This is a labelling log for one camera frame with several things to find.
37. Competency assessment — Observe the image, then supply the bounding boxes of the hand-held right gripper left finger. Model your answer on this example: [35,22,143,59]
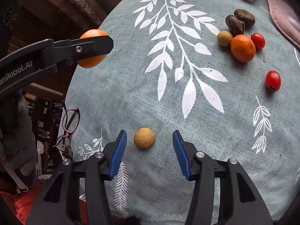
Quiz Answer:
[26,130,128,225]

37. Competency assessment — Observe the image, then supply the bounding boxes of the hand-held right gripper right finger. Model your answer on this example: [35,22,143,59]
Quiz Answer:
[172,130,273,225]

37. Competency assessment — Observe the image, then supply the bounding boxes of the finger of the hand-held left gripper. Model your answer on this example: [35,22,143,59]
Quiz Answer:
[54,36,114,67]

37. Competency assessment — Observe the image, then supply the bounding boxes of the orange mandarin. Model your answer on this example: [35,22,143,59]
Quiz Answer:
[77,29,110,69]
[230,35,256,63]

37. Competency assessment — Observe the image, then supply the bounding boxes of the small yellow longan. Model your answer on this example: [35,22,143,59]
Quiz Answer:
[217,30,234,47]
[133,127,155,150]

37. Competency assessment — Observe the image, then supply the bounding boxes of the red cherry tomato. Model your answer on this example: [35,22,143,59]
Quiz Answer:
[265,70,281,93]
[250,33,266,50]

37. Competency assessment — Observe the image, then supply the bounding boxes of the dark brown water chestnut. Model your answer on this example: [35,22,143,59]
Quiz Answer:
[225,15,246,37]
[234,9,256,28]

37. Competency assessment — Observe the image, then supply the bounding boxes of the beige patterned curtain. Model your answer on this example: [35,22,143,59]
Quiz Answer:
[17,0,110,27]

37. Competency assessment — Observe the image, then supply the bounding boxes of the cluttered dark shelf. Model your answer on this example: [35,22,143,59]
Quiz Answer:
[22,83,71,181]

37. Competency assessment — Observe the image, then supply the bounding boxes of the burgundy eyeglasses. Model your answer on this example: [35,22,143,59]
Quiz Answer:
[56,108,80,155]

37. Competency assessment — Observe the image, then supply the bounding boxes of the grey leaf-print tablecloth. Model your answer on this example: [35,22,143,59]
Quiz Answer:
[57,0,300,221]

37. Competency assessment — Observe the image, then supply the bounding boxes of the red quilted blanket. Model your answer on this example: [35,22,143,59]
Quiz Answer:
[0,190,91,225]

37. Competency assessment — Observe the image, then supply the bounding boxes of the pink hot water bag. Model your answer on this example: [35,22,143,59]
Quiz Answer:
[265,0,300,50]

